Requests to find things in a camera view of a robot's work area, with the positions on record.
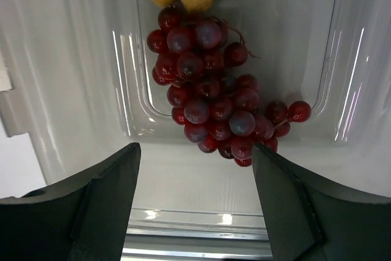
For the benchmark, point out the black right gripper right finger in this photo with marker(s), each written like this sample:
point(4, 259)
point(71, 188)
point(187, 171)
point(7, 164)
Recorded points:
point(309, 217)

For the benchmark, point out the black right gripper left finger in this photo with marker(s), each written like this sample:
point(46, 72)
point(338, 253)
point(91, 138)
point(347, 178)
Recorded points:
point(82, 217)

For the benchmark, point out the red grape bunch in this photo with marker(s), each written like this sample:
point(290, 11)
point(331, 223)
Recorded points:
point(218, 110)

